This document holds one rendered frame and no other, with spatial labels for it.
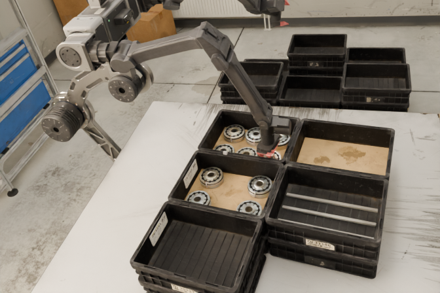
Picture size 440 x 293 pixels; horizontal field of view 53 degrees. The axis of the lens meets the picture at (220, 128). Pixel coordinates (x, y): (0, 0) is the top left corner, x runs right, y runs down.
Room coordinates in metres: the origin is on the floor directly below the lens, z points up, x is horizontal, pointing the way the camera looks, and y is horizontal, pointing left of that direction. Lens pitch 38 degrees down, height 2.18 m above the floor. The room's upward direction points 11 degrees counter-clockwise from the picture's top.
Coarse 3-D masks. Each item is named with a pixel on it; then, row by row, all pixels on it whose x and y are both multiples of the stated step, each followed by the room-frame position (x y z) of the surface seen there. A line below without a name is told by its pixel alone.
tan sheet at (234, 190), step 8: (224, 176) 1.36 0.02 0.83; (232, 176) 1.35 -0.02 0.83; (240, 176) 1.35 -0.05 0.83; (192, 184) 1.35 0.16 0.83; (200, 184) 1.34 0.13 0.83; (224, 184) 1.31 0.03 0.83; (232, 184) 1.30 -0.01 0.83; (240, 184) 1.30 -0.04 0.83; (208, 192) 1.29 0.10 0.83; (216, 192) 1.28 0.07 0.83; (224, 192) 1.27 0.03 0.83; (232, 192) 1.26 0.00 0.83; (240, 192) 1.25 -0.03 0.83; (248, 192) 1.24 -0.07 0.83; (216, 200) 1.23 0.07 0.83; (224, 200) 1.23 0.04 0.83; (232, 200) 1.22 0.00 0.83; (240, 200) 1.21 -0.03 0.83; (256, 200) 1.19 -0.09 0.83; (264, 200) 1.19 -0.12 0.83; (224, 208) 1.18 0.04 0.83; (232, 208) 1.18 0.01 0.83
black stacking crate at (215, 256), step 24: (168, 216) 1.16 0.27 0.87; (192, 216) 1.13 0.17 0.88; (216, 216) 1.08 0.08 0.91; (168, 240) 1.08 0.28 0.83; (192, 240) 1.06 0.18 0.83; (216, 240) 1.04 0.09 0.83; (240, 240) 1.02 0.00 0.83; (168, 264) 0.97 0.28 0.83; (192, 264) 0.95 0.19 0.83; (216, 264) 0.93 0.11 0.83; (240, 264) 0.91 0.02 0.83; (168, 288) 0.87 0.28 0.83; (192, 288) 0.83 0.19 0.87; (240, 288) 0.79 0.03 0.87
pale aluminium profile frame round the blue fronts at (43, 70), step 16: (16, 0) 3.22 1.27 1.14; (16, 16) 3.20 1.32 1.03; (32, 48) 3.20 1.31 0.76; (32, 80) 3.01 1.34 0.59; (48, 80) 3.19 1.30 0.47; (16, 96) 2.82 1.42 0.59; (0, 112) 2.64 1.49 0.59; (32, 128) 2.83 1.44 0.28; (16, 144) 2.65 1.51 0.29; (0, 160) 2.48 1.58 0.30; (0, 176) 2.42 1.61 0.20; (0, 192) 2.35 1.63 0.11; (16, 192) 2.43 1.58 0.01
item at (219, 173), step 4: (208, 168) 1.40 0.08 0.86; (212, 168) 1.40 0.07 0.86; (216, 168) 1.39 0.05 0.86; (204, 172) 1.38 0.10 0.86; (216, 172) 1.36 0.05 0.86; (220, 172) 1.36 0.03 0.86; (200, 176) 1.36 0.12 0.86; (204, 176) 1.35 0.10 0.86; (216, 176) 1.34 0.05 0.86; (220, 176) 1.34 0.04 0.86; (200, 180) 1.34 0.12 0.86; (204, 180) 1.33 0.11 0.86; (208, 180) 1.33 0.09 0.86; (212, 180) 1.32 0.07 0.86; (216, 180) 1.32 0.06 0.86; (220, 180) 1.32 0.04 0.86
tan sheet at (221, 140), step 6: (222, 132) 1.67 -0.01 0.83; (222, 138) 1.62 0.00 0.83; (216, 144) 1.59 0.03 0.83; (228, 144) 1.57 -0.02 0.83; (234, 144) 1.56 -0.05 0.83; (240, 144) 1.55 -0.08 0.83; (246, 144) 1.55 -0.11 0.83; (276, 150) 1.46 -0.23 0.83; (282, 150) 1.45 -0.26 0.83; (282, 156) 1.42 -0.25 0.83
